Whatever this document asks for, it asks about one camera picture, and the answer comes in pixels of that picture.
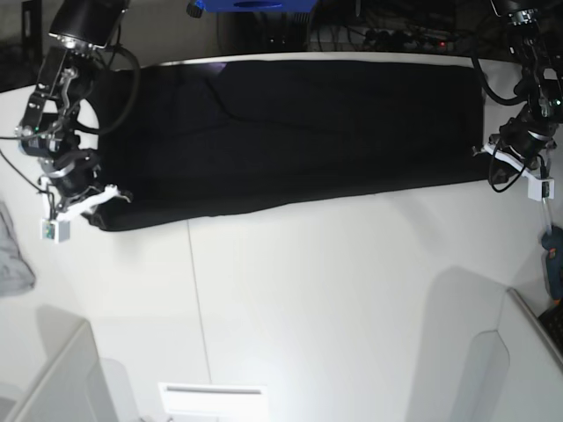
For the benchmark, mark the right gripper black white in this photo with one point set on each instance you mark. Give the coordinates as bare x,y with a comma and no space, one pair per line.
70,186

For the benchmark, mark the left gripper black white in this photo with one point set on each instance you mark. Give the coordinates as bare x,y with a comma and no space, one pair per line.
516,150

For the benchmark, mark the black T-shirt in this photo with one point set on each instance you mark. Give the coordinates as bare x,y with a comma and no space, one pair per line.
231,138

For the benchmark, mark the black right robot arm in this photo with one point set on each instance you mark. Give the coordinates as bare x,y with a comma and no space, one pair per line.
50,130

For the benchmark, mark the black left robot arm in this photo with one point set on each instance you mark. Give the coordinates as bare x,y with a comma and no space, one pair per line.
534,37

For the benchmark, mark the blue glue gun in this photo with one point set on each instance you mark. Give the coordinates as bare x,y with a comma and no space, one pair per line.
551,242

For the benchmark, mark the grey cloth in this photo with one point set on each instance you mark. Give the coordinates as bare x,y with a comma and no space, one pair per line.
17,277

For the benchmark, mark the black keyboard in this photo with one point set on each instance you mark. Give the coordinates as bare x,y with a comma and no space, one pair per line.
552,321

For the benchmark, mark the white left partition panel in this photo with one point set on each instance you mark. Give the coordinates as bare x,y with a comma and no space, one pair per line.
71,386

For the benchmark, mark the white partition panel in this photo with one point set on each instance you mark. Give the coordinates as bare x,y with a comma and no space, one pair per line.
513,372
71,386

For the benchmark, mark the blue box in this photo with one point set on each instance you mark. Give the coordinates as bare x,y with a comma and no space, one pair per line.
257,5

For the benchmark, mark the white right partition panel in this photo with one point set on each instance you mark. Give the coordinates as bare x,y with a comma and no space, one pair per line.
513,372

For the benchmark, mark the white slotted plate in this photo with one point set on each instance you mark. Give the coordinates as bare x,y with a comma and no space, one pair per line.
213,400

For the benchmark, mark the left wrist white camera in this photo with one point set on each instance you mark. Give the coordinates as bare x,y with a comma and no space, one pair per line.
540,189

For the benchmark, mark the wrist white camera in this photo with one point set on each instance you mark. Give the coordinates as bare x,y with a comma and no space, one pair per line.
540,189
54,230

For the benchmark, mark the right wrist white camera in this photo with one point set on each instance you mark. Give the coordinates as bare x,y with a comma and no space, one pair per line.
54,230

